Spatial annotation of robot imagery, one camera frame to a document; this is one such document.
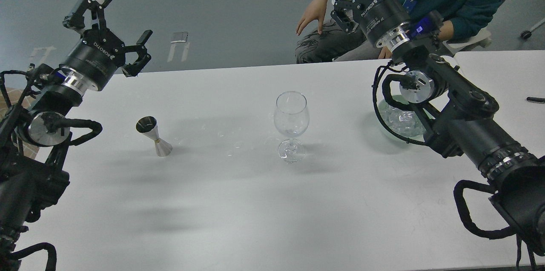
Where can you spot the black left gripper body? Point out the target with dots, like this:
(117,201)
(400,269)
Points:
(96,56)

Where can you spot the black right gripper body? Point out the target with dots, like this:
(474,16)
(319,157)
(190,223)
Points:
(384,22)

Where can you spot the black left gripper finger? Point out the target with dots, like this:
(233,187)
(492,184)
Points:
(75,19)
(133,69)

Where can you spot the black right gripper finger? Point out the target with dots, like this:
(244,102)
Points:
(339,15)

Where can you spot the steel cocktail jigger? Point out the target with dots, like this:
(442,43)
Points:
(148,126)

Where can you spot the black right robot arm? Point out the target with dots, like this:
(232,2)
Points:
(457,117)

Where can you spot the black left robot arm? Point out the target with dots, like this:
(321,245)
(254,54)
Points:
(36,133)

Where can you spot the pile of ice cubes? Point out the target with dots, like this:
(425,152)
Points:
(400,118)

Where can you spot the clear wine glass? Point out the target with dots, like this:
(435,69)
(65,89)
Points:
(291,119)

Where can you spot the person's right hand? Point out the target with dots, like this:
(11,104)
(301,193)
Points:
(315,10)

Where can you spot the seated person in teal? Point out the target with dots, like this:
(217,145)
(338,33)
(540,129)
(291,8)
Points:
(462,19)

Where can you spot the white office chair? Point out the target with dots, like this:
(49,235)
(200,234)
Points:
(482,39)

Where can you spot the black marker pen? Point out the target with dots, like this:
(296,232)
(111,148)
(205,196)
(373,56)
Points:
(535,100)

